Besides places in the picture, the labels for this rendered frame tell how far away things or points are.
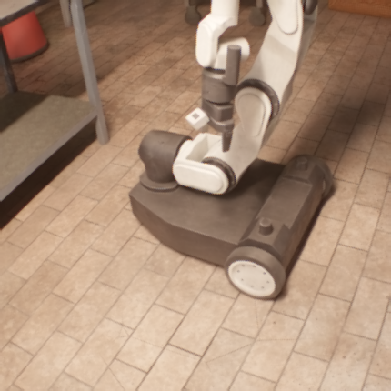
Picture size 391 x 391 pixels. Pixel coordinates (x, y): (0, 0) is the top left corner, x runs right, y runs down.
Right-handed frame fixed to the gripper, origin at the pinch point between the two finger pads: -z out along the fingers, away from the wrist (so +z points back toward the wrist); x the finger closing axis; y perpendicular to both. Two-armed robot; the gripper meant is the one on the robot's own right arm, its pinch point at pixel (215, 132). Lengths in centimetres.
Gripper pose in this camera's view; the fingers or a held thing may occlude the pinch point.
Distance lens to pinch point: 131.5
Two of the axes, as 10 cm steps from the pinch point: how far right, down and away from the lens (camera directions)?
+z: 0.6, -8.1, -5.9
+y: 8.6, -2.6, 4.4
